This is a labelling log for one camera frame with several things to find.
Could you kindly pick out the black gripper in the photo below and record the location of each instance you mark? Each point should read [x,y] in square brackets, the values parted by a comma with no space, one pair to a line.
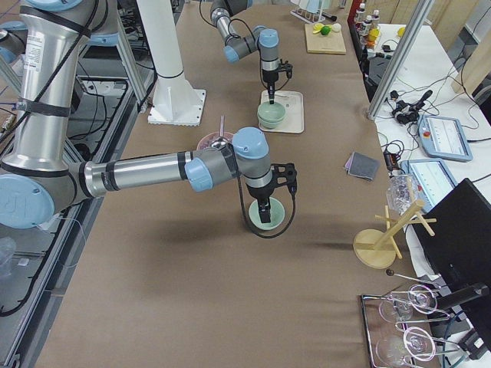
[260,191]
[269,77]

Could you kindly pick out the grey purple cloth stack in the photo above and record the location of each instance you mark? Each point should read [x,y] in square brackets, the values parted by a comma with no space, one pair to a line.
[361,166]

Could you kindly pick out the beige rabbit tray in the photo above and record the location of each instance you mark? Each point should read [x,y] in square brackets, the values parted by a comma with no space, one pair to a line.
[293,122]

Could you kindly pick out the metal ice scoop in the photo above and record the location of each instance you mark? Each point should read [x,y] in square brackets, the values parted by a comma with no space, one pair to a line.
[220,141]

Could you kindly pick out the bamboo cutting board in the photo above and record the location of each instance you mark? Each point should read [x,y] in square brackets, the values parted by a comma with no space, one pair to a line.
[332,43]

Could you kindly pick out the lemon slices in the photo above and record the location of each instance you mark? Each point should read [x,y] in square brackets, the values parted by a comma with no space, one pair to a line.
[317,27]

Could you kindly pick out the pink ice bowl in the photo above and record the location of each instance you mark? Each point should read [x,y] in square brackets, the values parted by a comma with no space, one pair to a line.
[206,140]

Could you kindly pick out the green lime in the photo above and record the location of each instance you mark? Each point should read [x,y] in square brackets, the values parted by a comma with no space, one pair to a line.
[325,30]

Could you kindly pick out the white dish rack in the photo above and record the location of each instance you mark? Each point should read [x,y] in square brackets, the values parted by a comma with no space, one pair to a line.
[312,11]

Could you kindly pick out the condiment bottles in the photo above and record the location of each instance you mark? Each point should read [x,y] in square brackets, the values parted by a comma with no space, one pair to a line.
[367,25]

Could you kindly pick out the wooden mug tree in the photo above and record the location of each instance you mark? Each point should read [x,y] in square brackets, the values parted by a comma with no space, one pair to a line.
[378,249]

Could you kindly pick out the lower teach pendant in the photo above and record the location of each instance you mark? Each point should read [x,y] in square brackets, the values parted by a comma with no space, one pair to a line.
[433,177]

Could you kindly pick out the teach pendant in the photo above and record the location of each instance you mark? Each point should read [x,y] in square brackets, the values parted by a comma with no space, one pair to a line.
[443,137]
[433,177]

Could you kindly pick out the upper teach pendant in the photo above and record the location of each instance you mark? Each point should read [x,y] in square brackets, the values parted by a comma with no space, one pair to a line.
[443,137]

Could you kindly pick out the metal wine glass rack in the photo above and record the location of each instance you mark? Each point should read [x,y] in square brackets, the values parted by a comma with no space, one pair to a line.
[396,325]

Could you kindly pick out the upper wine glass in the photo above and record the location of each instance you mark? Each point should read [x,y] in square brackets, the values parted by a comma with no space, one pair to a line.
[401,306]

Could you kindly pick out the black monitor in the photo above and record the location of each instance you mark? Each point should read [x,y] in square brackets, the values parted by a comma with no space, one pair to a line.
[460,249]

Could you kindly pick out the lower wine glass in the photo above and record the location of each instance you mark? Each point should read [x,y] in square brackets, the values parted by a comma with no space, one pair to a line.
[406,349]

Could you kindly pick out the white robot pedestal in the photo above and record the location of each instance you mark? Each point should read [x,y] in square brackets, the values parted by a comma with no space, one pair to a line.
[175,101]

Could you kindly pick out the aluminium frame post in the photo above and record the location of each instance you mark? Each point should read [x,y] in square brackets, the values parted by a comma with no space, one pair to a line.
[412,30]

